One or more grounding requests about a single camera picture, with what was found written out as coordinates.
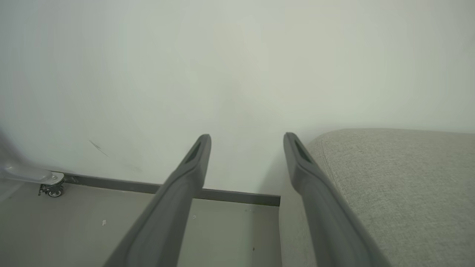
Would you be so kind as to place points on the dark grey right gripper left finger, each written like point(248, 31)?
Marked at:
point(167, 218)

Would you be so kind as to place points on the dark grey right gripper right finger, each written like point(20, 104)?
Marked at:
point(326, 211)

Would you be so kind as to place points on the dark grey skirting board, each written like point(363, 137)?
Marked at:
point(222, 193)

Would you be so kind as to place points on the grey fabric sofa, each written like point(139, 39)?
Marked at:
point(400, 193)

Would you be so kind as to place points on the small black caster wheel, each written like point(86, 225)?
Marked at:
point(52, 190)

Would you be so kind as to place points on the grey metal frame leg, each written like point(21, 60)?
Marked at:
point(26, 172)

